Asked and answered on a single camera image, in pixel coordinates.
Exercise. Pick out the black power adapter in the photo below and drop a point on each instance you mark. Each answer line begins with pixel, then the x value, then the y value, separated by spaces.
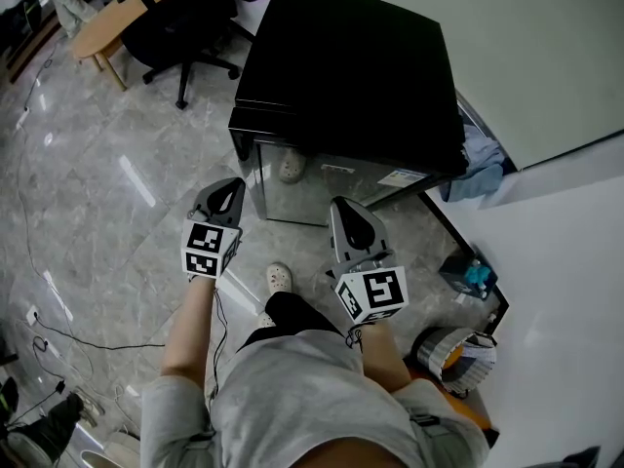
pixel 60 386

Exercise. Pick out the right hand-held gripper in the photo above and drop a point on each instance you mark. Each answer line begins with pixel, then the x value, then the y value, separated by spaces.
pixel 375 288

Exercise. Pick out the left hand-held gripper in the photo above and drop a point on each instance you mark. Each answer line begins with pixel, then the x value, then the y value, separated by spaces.
pixel 210 249

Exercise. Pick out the person's right forearm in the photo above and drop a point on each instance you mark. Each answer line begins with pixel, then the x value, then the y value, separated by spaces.
pixel 382 359

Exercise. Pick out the person's left forearm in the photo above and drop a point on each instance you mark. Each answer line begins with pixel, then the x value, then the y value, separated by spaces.
pixel 190 329

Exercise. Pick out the blue cloth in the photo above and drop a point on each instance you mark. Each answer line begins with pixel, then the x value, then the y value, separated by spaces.
pixel 480 173

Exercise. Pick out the orange stool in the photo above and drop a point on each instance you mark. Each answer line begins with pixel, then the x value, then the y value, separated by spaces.
pixel 468 410

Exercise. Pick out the light wooden desk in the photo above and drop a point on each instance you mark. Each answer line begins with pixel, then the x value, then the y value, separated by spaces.
pixel 117 20

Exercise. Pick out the person's black shorts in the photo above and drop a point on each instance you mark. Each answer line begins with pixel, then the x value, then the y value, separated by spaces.
pixel 297 315

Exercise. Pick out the person's grey shirt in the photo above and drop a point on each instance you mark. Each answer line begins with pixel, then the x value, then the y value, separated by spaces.
pixel 302 398

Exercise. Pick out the white power strip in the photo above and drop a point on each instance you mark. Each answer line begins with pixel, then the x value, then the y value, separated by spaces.
pixel 31 315

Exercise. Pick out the dark blue tissue box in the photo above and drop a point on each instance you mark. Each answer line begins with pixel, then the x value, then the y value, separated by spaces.
pixel 463 273

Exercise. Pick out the black bag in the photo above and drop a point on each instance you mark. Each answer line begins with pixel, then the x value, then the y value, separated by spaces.
pixel 53 424

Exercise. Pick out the silver fridge door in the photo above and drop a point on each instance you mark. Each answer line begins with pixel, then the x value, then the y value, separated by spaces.
pixel 312 198

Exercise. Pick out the person's white clog shoe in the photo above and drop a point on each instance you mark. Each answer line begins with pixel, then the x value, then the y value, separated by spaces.
pixel 279 277
pixel 264 320

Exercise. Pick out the black office chair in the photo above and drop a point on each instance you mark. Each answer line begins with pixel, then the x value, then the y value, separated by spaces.
pixel 185 22

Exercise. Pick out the black fridge cabinet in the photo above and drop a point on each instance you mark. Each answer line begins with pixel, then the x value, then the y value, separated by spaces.
pixel 351 66

